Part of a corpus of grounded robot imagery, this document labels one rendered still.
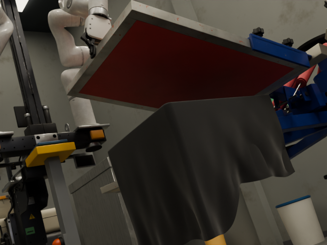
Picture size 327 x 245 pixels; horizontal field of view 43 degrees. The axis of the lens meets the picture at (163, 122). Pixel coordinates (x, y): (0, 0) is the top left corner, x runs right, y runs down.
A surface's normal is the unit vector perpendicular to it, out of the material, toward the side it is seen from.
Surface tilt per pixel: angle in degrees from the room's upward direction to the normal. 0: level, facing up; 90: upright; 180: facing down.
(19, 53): 90
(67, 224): 90
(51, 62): 90
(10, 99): 90
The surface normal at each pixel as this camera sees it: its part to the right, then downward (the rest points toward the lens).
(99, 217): -0.77, 0.07
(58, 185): 0.52, -0.40
